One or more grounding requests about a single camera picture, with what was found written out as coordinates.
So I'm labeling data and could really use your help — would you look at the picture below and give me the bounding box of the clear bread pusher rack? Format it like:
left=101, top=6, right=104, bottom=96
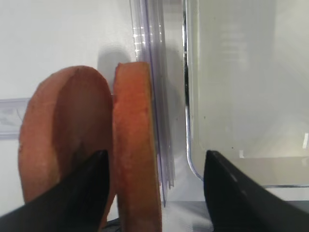
left=0, top=0, right=174, bottom=214

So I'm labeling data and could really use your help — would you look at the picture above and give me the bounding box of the bread slice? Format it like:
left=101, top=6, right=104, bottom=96
left=112, top=62, right=162, bottom=232
left=18, top=66, right=115, bottom=229

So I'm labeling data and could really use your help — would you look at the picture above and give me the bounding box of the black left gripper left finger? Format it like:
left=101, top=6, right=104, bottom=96
left=0, top=150, right=110, bottom=232

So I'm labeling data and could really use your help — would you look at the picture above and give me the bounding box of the white metal tray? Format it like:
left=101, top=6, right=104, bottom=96
left=183, top=0, right=309, bottom=188

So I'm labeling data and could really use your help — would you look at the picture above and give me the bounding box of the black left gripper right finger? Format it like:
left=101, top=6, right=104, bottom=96
left=204, top=150, right=309, bottom=232

